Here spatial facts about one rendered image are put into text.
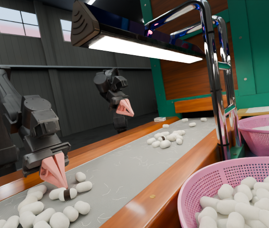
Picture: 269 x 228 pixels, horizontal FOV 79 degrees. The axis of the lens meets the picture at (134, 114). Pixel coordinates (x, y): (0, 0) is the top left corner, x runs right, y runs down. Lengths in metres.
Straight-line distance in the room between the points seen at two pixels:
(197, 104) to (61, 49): 7.32
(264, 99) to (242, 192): 0.70
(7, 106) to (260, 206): 0.57
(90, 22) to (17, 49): 7.15
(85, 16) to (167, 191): 0.32
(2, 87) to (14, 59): 6.71
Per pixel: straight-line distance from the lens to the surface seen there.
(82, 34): 0.36
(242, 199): 0.31
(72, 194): 0.38
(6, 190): 0.52
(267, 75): 0.98
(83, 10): 0.36
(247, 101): 0.98
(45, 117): 0.40
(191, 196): 0.29
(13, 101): 0.57
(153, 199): 0.27
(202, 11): 0.46
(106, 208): 0.32
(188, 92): 1.07
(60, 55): 7.84
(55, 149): 0.44
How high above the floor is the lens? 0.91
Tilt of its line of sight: 4 degrees down
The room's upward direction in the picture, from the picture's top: 10 degrees counter-clockwise
